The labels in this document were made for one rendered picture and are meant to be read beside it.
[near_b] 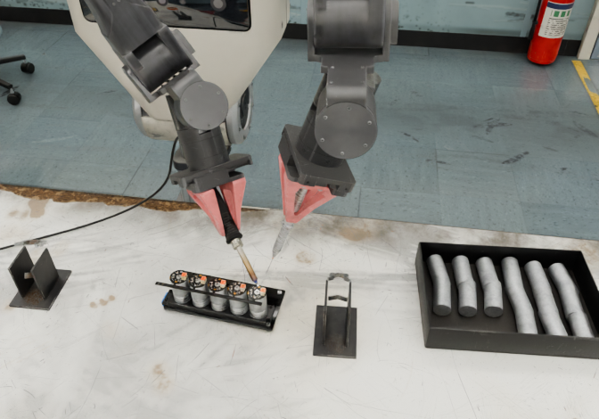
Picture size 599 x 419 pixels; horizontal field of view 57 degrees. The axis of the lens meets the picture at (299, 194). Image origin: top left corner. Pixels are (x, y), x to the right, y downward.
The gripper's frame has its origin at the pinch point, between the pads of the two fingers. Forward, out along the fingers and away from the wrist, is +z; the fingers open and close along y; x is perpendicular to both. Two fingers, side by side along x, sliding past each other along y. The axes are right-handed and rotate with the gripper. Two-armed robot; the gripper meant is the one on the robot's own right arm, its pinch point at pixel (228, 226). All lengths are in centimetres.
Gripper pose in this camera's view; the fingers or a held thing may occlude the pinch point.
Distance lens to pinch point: 78.0
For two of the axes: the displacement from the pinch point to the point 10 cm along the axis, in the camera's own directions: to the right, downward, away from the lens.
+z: 2.6, 9.4, 2.3
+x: -4.4, -0.9, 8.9
